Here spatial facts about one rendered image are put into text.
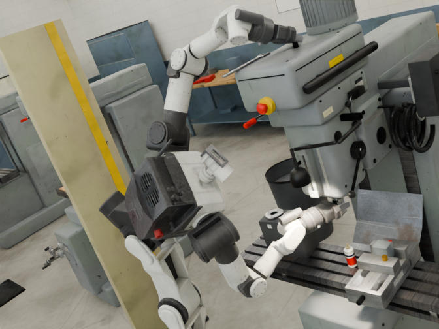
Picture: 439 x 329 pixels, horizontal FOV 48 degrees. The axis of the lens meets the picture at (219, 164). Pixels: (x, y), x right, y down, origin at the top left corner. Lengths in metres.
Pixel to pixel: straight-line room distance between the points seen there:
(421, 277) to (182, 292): 0.95
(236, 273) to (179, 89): 0.69
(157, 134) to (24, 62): 1.45
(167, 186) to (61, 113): 1.60
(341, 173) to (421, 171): 0.49
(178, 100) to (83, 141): 1.46
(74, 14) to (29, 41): 8.41
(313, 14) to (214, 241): 0.91
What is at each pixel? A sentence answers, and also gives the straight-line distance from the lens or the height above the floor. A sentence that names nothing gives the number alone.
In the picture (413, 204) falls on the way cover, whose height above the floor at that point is 1.04.
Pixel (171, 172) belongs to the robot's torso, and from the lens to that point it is 1.68.
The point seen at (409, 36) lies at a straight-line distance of 2.30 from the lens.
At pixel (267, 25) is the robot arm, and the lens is 1.71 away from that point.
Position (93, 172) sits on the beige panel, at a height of 1.37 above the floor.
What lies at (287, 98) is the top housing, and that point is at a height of 1.77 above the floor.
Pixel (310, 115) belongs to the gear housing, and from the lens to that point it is 1.73.
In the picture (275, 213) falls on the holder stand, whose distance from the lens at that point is 2.37.
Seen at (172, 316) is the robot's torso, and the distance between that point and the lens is 2.11.
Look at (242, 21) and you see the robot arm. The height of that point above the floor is 2.05.
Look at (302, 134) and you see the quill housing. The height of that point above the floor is 1.59.
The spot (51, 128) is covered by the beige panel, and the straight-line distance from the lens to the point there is 3.10.
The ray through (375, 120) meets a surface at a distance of 2.01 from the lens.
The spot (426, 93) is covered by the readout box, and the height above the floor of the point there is 1.61.
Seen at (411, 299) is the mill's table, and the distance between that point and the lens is 1.98.
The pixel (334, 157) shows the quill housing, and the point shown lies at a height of 1.49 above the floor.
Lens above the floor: 2.18
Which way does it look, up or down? 19 degrees down
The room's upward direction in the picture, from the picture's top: 20 degrees counter-clockwise
